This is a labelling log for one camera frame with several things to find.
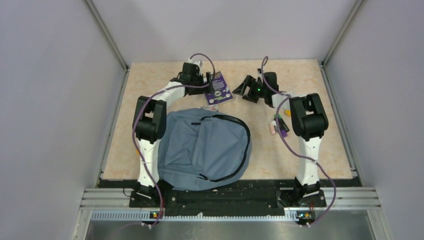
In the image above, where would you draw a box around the metal frame rail right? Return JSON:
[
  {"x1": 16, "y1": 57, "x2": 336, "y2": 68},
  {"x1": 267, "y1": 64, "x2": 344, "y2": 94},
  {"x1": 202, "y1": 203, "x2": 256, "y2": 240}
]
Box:
[{"x1": 320, "y1": 0, "x2": 393, "y2": 240}]

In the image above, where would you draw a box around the aluminium front rail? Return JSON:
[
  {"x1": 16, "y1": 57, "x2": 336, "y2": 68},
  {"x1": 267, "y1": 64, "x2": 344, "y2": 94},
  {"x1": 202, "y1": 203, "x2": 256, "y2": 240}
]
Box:
[{"x1": 79, "y1": 187, "x2": 381, "y2": 222}]

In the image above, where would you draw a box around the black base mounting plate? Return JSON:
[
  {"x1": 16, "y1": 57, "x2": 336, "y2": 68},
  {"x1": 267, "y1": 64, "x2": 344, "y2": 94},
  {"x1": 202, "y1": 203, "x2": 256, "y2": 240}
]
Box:
[{"x1": 98, "y1": 179, "x2": 327, "y2": 217}]

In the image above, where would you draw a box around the floral patterned small item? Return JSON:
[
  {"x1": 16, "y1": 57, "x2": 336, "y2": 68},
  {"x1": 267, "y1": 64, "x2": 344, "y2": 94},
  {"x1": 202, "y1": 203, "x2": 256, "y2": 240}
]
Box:
[{"x1": 200, "y1": 104, "x2": 219, "y2": 112}]

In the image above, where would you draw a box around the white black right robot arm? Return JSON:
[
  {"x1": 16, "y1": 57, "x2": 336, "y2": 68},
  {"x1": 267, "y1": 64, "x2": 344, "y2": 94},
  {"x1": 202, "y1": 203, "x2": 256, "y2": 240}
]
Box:
[{"x1": 233, "y1": 72, "x2": 329, "y2": 206}]

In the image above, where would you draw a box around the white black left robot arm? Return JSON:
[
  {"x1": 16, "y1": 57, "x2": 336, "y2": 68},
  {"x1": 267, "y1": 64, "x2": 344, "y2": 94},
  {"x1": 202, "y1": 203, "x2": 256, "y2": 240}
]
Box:
[{"x1": 131, "y1": 60, "x2": 216, "y2": 207}]

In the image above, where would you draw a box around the purple cover book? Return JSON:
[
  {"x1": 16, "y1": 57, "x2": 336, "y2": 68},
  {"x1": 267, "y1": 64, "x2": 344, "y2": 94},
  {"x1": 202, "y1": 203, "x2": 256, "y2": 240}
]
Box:
[{"x1": 204, "y1": 71, "x2": 234, "y2": 105}]

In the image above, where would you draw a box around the metal frame rail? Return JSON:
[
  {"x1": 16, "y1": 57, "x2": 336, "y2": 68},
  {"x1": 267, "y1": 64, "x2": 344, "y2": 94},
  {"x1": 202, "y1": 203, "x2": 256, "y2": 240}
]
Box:
[
  {"x1": 320, "y1": 0, "x2": 393, "y2": 240},
  {"x1": 71, "y1": 0, "x2": 130, "y2": 240}
]

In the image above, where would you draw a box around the metal frame rail left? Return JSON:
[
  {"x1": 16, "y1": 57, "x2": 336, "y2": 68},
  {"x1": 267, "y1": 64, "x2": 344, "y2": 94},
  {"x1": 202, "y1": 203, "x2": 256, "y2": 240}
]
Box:
[{"x1": 71, "y1": 0, "x2": 130, "y2": 240}]

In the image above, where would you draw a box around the green cap black marker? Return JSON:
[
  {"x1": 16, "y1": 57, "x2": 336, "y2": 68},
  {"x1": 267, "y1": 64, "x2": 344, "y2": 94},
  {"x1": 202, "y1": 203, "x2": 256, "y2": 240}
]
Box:
[{"x1": 275, "y1": 115, "x2": 290, "y2": 132}]

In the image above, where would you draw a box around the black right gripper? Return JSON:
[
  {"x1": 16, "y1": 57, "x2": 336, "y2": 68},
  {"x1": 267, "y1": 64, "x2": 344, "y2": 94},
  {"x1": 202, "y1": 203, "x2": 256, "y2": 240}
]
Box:
[{"x1": 232, "y1": 76, "x2": 267, "y2": 104}]

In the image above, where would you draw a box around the blue grey backpack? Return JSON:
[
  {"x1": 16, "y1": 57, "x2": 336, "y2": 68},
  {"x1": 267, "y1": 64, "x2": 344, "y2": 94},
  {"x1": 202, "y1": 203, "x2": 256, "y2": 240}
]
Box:
[{"x1": 157, "y1": 108, "x2": 252, "y2": 191}]

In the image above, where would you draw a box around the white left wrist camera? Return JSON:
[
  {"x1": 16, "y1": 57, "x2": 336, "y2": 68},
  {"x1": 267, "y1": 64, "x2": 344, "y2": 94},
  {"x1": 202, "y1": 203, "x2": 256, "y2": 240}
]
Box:
[{"x1": 187, "y1": 58, "x2": 203, "y2": 68}]

